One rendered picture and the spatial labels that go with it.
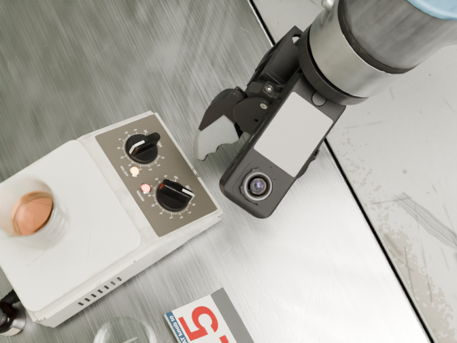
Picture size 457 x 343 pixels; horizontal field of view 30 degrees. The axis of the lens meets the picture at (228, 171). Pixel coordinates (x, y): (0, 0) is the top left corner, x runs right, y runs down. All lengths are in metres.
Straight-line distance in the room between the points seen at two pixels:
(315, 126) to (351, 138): 0.22
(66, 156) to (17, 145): 0.12
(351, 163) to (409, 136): 0.07
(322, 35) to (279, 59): 0.09
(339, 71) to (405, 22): 0.07
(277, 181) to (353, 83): 0.10
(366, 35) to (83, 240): 0.33
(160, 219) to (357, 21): 0.30
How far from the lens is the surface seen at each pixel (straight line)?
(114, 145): 0.82
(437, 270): 0.86
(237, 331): 0.83
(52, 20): 0.94
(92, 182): 0.78
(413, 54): 0.59
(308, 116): 0.65
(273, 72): 0.69
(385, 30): 0.57
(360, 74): 0.61
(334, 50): 0.61
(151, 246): 0.78
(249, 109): 0.69
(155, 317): 0.84
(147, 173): 0.81
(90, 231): 0.77
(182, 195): 0.79
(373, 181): 0.86
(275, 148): 0.65
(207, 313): 0.82
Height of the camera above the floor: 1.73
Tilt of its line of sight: 75 degrees down
